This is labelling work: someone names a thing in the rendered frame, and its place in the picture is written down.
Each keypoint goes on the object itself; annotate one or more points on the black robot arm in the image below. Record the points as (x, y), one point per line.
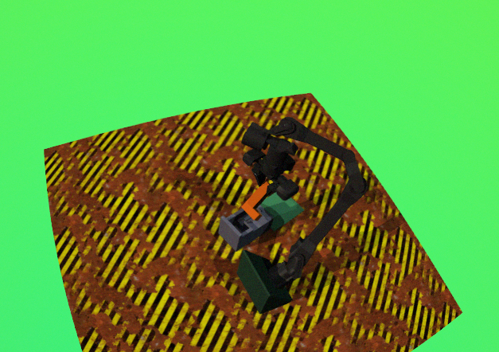
(258, 138)

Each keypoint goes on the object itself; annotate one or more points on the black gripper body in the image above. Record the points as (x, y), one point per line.
(285, 188)

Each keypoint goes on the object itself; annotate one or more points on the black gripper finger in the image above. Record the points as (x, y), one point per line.
(260, 178)
(271, 188)

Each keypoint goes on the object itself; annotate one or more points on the orange l-shaped block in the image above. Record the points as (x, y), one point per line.
(251, 205)

